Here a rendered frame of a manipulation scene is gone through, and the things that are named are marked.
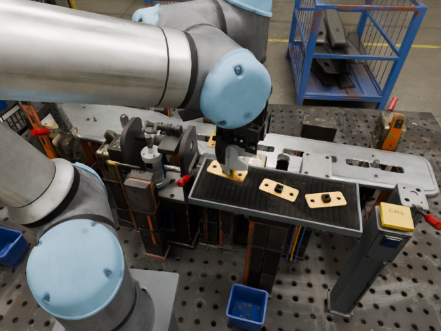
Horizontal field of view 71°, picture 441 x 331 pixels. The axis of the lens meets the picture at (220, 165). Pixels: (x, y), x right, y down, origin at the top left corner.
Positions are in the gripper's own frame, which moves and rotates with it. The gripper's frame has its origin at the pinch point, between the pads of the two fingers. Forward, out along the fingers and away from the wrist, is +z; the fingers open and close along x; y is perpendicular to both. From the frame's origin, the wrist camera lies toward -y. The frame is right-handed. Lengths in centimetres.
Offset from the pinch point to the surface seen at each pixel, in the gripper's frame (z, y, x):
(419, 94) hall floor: 123, 85, 294
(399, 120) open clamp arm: 14, 37, 56
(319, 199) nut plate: 6.9, 20.2, 5.3
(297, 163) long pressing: 23.3, 10.8, 32.3
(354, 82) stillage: 107, 22, 260
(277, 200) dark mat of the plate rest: 7.2, 11.8, 1.4
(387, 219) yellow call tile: 7.2, 34.1, 6.2
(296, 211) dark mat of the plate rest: 7.2, 16.2, 0.3
